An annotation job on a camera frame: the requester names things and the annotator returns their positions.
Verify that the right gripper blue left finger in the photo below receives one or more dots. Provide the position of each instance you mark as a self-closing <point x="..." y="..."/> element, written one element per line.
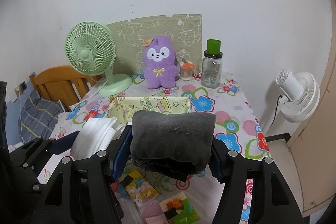
<point x="79" y="191"/>

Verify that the white cloth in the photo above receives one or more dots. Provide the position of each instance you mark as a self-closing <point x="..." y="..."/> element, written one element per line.
<point x="95" y="135"/>

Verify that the olive cartoon cardboard panel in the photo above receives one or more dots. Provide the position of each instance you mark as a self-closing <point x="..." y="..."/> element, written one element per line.
<point x="183" y="30"/>

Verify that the pink sachet packet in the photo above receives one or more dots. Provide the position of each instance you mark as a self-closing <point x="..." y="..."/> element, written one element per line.
<point x="153" y="214"/>

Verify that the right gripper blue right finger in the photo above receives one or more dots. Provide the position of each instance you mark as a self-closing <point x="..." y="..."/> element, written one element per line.
<point x="272" y="199"/>

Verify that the yellow cartoon fabric box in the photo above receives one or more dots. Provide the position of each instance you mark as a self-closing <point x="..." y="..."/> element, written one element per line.
<point x="123" y="109"/>

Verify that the white standing fan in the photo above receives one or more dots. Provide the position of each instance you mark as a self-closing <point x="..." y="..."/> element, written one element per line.
<point x="302" y="94"/>

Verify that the green tissue pack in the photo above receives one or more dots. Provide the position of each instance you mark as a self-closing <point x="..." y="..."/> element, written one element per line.
<point x="178" y="209"/>

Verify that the glass jar green lid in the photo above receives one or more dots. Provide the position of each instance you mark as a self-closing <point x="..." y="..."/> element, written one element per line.
<point x="211" y="64"/>

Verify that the purple plush bunny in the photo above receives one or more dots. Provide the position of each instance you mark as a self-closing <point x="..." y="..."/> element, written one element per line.
<point x="159" y="59"/>

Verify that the yellow cartoon tissue pack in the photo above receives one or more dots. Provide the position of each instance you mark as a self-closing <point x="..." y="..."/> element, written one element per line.
<point x="138" y="188"/>

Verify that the floral tablecloth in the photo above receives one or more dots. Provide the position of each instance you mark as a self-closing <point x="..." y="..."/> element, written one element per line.
<point x="236" y="125"/>

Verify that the green desk fan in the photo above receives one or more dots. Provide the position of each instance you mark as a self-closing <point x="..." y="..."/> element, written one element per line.
<point x="91" y="50"/>

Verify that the small cup orange lid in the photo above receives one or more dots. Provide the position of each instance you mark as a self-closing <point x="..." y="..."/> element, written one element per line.
<point x="186" y="70"/>

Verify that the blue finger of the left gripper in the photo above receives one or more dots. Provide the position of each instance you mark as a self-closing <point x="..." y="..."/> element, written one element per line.
<point x="63" y="144"/>

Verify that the dark grey towel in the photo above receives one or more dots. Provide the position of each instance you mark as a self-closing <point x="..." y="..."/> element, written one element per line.
<point x="175" y="145"/>

